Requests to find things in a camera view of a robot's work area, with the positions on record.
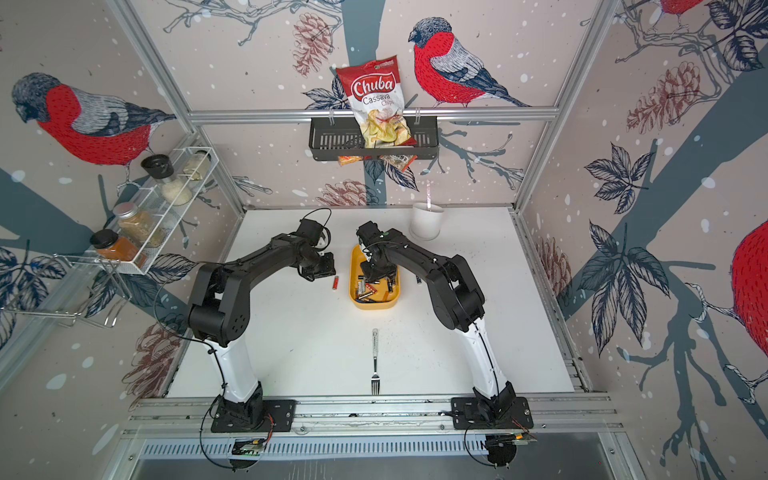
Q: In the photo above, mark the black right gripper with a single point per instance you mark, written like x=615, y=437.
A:
x=368, y=278

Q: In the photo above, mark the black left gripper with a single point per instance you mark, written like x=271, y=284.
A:
x=329, y=269

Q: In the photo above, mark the yellow plastic storage box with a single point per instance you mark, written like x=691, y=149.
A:
x=371, y=295

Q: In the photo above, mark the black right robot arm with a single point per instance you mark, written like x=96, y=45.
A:
x=457, y=301

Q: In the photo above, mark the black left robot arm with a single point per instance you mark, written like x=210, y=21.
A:
x=220, y=307

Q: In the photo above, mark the white cup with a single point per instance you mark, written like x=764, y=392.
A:
x=426, y=221

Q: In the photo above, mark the silver fork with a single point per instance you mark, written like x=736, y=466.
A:
x=375, y=379

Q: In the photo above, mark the black lid spice jar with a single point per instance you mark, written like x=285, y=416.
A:
x=173, y=189

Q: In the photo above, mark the Chuba cassava chips bag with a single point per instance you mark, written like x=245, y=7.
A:
x=375, y=96

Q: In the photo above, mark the silver lid spice jar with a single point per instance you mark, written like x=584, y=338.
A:
x=139, y=225

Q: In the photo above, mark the orange spice jar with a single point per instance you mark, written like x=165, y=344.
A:
x=112, y=246

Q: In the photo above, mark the black wire basket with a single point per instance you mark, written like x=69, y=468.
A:
x=331, y=139

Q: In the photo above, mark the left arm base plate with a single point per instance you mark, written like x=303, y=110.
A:
x=255, y=416

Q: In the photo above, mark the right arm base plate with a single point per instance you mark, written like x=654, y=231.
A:
x=469, y=413

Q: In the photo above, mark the white wire spice rack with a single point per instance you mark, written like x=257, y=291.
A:
x=195, y=165

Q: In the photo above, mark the aluminium front rail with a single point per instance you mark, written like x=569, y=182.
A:
x=364, y=415

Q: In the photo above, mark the aluminium frame corner post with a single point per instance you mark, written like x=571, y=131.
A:
x=128, y=18

